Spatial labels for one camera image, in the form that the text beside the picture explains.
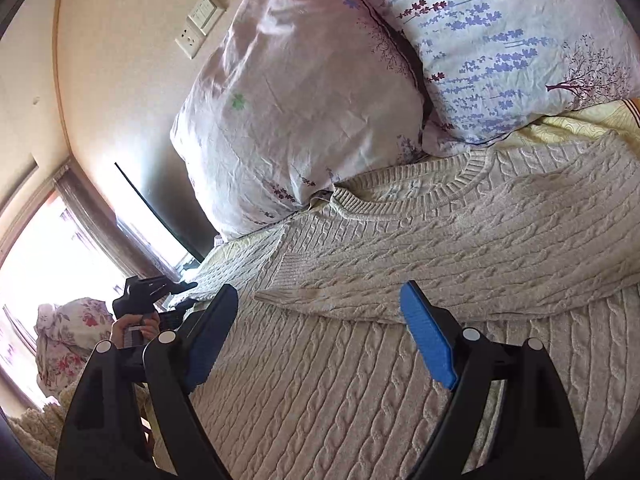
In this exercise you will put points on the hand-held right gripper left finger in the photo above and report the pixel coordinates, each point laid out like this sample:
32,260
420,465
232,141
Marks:
210,345

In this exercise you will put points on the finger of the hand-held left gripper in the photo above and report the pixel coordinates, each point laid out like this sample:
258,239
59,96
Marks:
182,287
183,304

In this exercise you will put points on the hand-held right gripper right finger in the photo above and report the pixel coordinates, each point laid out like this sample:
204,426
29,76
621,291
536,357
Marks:
430,335

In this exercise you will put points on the person's left hand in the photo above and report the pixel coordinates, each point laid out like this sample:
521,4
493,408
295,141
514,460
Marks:
129,325

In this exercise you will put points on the floral printed clothing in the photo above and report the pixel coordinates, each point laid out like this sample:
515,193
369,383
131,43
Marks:
70,340

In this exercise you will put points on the grey curtain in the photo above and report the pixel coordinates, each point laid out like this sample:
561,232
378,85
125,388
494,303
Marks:
100,215

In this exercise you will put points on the bright window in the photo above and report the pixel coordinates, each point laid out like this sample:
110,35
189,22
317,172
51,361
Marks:
45,280

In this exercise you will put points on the fluffy cream blanket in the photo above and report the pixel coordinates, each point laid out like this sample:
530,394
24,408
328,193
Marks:
35,430

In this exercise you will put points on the pinkish floral print pillow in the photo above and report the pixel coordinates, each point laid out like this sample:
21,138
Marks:
300,85

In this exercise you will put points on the white lavender print pillow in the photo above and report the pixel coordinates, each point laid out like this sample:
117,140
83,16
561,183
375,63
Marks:
500,35

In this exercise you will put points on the white wall socket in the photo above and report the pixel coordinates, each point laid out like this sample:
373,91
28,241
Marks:
190,41

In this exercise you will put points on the white wall switch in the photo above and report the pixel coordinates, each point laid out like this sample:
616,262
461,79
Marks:
206,11

